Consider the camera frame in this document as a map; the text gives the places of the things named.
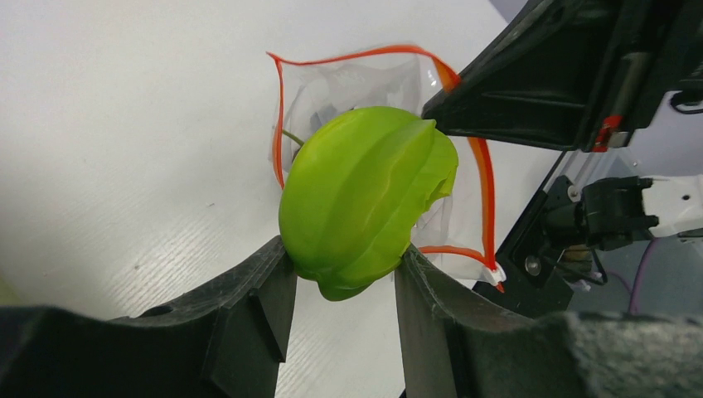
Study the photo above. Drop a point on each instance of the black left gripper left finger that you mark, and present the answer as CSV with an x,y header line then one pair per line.
x,y
225,338

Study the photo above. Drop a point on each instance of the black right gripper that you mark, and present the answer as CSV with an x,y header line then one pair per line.
x,y
539,82

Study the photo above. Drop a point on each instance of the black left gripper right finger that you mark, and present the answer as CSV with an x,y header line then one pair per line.
x,y
456,343

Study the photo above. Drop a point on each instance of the clear zip bag orange zipper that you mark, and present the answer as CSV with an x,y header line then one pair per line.
x,y
384,137

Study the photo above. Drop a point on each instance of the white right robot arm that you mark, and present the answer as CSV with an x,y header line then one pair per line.
x,y
614,212

